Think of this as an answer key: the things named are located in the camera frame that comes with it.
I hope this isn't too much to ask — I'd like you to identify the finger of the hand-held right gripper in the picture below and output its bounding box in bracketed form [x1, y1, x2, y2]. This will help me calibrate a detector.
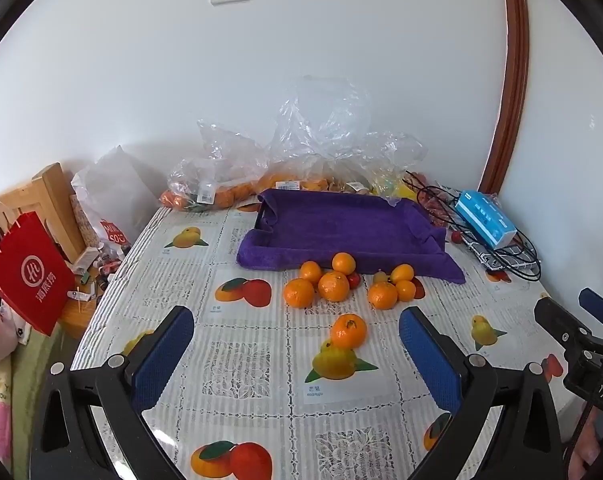
[534, 297, 595, 361]
[579, 287, 603, 331]

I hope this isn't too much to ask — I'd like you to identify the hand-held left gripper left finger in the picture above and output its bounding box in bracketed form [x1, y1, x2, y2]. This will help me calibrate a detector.
[31, 305, 197, 480]

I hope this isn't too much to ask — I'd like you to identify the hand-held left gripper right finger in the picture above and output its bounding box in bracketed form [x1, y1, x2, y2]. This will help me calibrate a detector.
[399, 306, 565, 480]

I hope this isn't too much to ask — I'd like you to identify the purple towel covered tray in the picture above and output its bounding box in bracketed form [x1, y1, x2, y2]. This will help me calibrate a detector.
[236, 189, 466, 285]

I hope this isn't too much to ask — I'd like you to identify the person's right hand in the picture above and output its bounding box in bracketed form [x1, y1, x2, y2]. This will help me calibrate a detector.
[566, 410, 603, 480]

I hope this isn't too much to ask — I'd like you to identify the grey checkered cloth pouch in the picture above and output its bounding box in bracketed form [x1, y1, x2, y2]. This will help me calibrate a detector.
[461, 239, 538, 277]

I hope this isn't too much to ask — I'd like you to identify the wooden side table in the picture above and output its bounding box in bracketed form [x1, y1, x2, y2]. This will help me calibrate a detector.
[58, 280, 104, 341]

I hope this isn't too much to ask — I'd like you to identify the fruit print tablecloth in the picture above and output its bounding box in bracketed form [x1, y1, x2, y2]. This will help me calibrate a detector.
[71, 205, 582, 480]

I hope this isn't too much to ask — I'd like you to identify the small white box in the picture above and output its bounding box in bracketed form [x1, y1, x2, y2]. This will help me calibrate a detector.
[75, 246, 101, 272]

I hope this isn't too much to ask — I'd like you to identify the green blanket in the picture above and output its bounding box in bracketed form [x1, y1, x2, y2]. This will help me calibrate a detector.
[8, 325, 82, 476]

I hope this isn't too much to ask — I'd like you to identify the blue tissue box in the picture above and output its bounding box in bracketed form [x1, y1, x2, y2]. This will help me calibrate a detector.
[455, 190, 518, 250]

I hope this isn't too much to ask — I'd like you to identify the bag of cherry tomatoes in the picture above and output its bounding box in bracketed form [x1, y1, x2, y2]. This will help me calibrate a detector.
[406, 172, 462, 227]

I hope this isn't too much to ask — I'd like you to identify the red paper bag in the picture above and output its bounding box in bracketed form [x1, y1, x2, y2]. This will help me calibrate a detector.
[0, 211, 75, 337]

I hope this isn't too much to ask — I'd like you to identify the yellow snack package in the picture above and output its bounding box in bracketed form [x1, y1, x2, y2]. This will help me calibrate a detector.
[375, 175, 418, 202]

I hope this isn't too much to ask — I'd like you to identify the white plastic bag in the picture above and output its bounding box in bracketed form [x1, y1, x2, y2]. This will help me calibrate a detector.
[71, 145, 162, 261]

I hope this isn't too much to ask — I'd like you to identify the small clear bag of oranges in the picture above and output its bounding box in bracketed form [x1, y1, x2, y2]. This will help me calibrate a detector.
[161, 120, 269, 212]

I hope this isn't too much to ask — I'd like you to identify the wooden chair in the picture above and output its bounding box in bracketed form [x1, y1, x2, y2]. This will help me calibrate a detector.
[0, 162, 89, 261]

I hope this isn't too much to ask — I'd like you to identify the crumpled clear plastic bag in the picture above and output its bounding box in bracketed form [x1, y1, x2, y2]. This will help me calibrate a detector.
[326, 130, 428, 197]

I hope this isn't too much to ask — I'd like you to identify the large clear bag of oranges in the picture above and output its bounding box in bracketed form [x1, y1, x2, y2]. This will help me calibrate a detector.
[256, 76, 372, 196]

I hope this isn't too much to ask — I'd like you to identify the black cable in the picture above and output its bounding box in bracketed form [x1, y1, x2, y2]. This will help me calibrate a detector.
[404, 170, 543, 283]

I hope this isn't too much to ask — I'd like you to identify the brown wooden door frame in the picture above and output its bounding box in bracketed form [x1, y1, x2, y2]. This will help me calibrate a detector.
[479, 0, 531, 196]

